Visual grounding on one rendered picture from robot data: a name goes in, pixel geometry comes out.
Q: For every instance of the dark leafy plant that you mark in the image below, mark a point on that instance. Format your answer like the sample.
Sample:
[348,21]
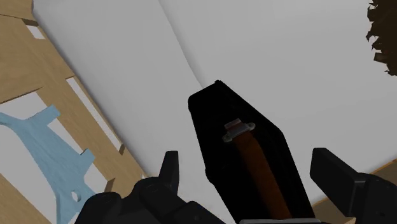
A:
[383,34]

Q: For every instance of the white bed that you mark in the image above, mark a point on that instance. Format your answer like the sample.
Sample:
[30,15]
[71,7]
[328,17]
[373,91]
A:
[263,62]

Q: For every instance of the light blue cut-out rug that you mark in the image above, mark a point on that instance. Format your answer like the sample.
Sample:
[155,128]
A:
[52,158]

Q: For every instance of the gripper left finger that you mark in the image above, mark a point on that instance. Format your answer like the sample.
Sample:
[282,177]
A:
[161,192]

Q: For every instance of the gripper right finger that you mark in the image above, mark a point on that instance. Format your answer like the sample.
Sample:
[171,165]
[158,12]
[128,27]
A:
[350,183]

